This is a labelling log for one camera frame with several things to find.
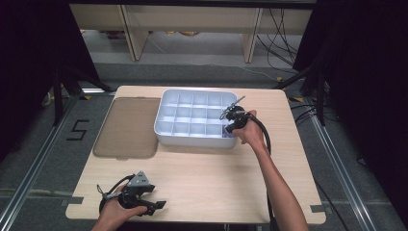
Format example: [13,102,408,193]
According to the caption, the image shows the brown translucent box lid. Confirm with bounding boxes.
[92,96,162,161]

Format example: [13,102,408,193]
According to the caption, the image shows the aluminium floor rail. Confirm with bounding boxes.
[308,112,379,231]
[0,94,82,231]

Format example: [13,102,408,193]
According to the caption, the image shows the beige wooden desk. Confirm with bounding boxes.
[69,3,314,64]

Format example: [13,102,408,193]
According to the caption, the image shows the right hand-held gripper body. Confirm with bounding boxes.
[218,94,250,135]

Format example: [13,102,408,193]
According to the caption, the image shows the left hand-held gripper black cable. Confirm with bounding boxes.
[96,173,137,215]

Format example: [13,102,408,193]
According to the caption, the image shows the black curtain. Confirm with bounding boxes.
[0,0,102,163]
[293,0,408,222]

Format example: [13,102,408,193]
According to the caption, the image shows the black floor cables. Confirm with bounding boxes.
[288,100,325,127]

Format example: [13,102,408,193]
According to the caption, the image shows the black metal stand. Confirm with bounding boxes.
[51,64,116,127]
[271,62,328,127]

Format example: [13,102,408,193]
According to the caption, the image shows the person's left hand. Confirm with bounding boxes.
[95,185,149,231]

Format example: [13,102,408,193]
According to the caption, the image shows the person's right hand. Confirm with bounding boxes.
[232,109,268,152]

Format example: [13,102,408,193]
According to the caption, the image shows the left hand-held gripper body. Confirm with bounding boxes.
[117,170,156,209]

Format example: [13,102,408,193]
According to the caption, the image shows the white divided storage box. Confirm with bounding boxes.
[153,89,242,149]

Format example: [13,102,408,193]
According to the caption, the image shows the thin white floor cable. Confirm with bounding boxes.
[205,62,280,82]

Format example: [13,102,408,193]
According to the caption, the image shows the black cables under desk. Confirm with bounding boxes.
[255,8,304,72]

